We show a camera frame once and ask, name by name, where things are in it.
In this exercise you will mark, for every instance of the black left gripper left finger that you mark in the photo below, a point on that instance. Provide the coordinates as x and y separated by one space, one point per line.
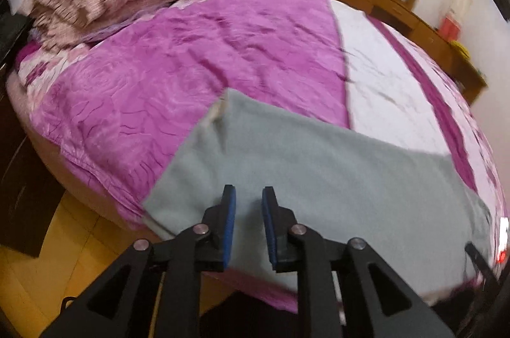
153 289

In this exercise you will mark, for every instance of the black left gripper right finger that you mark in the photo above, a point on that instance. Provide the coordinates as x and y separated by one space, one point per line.
344 289

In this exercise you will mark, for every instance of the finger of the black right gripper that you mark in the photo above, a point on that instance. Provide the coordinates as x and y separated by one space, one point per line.
481 265

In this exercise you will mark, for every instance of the grey fleece pants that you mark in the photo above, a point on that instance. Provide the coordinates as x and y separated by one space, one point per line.
411 207

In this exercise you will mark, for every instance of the smartphone with lit screen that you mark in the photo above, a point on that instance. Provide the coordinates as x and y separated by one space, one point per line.
502 244

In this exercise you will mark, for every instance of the purple and white bed blanket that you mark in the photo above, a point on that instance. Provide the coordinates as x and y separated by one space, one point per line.
114 115

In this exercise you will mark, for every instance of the yellow object on cabinet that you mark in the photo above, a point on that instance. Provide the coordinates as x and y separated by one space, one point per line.
461 49

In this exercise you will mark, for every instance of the cream and red right curtain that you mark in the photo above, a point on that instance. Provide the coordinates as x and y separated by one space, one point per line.
452 19

